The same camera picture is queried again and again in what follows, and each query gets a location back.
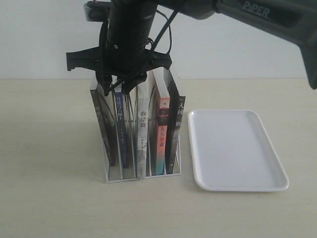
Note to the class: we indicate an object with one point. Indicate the black rightmost book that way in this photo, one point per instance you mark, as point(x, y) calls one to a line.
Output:
point(176, 109)

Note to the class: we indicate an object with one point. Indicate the white wire book rack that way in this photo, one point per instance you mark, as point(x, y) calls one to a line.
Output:
point(118, 173)

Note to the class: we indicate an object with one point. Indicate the blue book orange crescent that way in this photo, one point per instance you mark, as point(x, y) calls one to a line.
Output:
point(121, 129)

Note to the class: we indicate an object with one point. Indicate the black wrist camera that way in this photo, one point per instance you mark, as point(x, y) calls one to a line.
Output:
point(97, 11)

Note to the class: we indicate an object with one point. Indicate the dark grey leftmost book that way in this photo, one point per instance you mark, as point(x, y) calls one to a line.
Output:
point(105, 121)

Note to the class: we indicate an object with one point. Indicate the white spine book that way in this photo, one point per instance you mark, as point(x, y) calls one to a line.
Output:
point(142, 128)

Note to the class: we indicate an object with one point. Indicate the red teal spine book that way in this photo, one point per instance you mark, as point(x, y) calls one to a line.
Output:
point(162, 101)

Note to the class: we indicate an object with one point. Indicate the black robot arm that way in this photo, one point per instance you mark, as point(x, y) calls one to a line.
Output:
point(131, 30)

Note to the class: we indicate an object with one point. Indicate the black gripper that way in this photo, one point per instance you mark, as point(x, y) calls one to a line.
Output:
point(132, 69)

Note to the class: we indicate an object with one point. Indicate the white plastic tray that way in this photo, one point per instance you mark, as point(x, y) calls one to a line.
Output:
point(231, 151)

